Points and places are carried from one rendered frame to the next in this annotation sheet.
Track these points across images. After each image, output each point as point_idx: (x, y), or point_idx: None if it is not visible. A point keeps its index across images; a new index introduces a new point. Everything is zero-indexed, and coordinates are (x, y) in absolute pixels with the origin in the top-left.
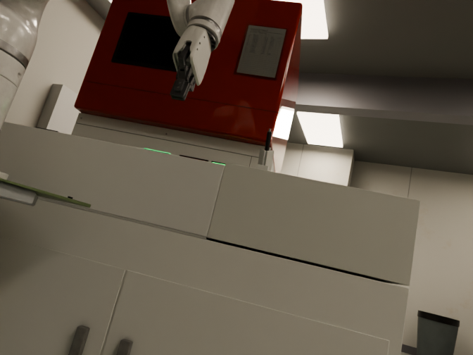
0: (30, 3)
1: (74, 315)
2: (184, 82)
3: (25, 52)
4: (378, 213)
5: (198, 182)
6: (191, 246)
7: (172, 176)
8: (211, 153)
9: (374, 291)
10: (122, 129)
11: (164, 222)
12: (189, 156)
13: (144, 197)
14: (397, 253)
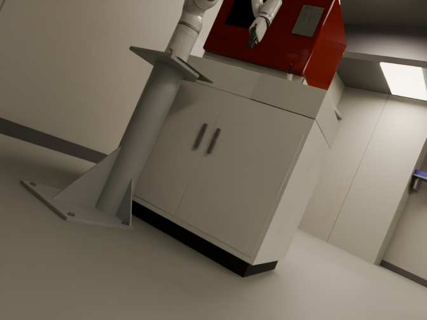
0: (201, 11)
1: (203, 120)
2: (251, 40)
3: (199, 30)
4: (311, 94)
5: (250, 79)
6: (244, 101)
7: (241, 76)
8: None
9: (302, 119)
10: (225, 62)
11: (236, 93)
12: None
13: (230, 83)
14: (314, 107)
